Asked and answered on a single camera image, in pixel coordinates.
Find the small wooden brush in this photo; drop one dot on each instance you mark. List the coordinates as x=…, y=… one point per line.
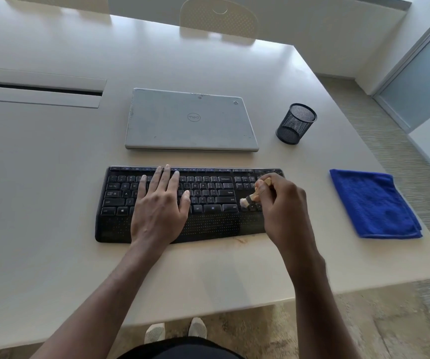
x=266, y=180

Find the person's left forearm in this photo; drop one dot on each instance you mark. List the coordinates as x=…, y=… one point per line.
x=95, y=306

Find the person's right hand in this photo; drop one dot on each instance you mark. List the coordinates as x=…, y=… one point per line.
x=286, y=216

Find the black keyboard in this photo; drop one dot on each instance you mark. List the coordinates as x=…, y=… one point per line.
x=215, y=220

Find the cream perforated chair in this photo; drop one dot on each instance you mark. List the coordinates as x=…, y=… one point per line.
x=58, y=1
x=218, y=18

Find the black mesh pen holder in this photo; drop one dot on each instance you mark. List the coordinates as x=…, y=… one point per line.
x=295, y=125

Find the blue microfibre cloth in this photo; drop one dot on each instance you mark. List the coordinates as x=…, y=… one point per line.
x=374, y=203

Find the person's left hand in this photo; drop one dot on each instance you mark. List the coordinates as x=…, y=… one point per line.
x=160, y=214

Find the grey window frame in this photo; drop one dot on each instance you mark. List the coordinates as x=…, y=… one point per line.
x=383, y=0

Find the frosted glass door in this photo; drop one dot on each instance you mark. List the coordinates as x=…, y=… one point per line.
x=419, y=78

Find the person's white shoe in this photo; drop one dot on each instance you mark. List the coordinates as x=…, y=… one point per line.
x=154, y=333
x=197, y=327

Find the silver laptop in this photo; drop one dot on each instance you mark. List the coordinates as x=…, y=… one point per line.
x=185, y=123

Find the person's black clothing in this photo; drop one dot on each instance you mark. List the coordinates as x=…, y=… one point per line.
x=181, y=349

